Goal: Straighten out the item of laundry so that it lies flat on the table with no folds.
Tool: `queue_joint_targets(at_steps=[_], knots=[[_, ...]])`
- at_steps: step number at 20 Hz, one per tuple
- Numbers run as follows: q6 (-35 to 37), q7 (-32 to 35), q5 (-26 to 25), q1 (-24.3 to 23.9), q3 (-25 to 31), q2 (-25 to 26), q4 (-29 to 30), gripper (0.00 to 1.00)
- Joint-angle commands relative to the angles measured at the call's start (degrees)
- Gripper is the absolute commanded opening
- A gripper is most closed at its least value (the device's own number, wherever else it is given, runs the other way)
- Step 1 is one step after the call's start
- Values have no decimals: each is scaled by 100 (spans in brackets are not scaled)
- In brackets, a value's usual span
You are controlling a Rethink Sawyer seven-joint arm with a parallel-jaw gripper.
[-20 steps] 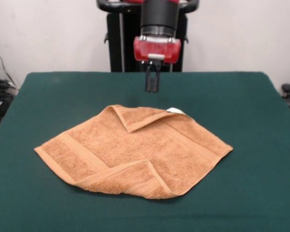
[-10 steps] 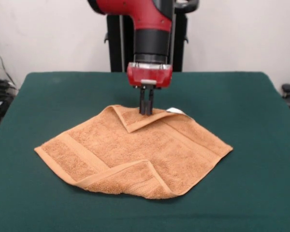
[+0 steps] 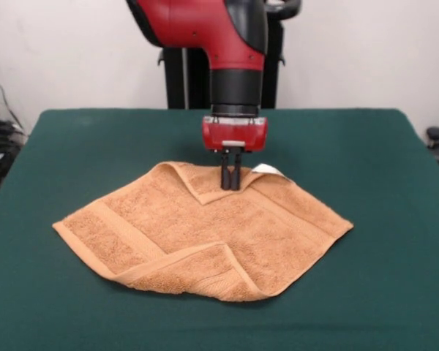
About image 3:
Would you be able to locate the dark green table cloth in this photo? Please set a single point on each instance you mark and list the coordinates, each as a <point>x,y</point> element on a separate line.
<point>369,292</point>

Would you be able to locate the orange terry towel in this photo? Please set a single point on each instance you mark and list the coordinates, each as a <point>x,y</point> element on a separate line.
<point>205,234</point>

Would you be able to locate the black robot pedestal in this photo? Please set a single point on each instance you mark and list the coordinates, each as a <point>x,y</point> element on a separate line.
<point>183,77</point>

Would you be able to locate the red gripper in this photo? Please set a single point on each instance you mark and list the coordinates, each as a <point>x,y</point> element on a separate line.
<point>234,134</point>

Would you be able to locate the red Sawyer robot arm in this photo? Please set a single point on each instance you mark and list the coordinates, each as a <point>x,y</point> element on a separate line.
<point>223,40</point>

